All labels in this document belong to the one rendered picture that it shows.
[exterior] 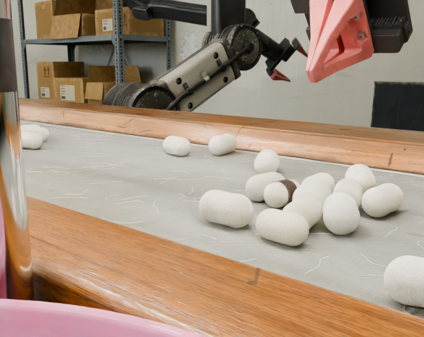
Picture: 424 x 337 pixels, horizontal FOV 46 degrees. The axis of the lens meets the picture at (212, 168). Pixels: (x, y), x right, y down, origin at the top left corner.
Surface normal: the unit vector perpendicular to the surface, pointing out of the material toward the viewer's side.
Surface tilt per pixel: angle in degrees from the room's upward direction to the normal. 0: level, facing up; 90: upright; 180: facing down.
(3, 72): 90
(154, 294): 0
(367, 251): 0
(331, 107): 90
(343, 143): 45
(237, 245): 0
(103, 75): 105
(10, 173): 90
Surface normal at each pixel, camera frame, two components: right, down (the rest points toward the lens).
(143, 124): -0.45, -0.58
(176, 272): 0.00, -0.98
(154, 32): 0.74, 0.15
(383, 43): -0.51, 0.74
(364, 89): -0.66, 0.17
